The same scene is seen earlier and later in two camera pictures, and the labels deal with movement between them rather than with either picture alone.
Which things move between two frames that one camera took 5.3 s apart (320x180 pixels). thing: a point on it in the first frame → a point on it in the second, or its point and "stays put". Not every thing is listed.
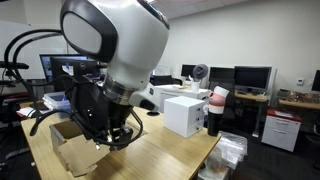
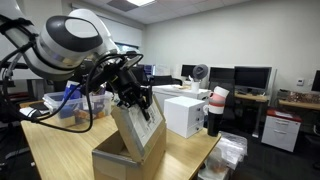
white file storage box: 170,91 stays put
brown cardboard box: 74,148 → 136,150
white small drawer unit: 183,115 stays put
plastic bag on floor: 229,151 stays put
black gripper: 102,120 → 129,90
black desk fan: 199,72 stays put
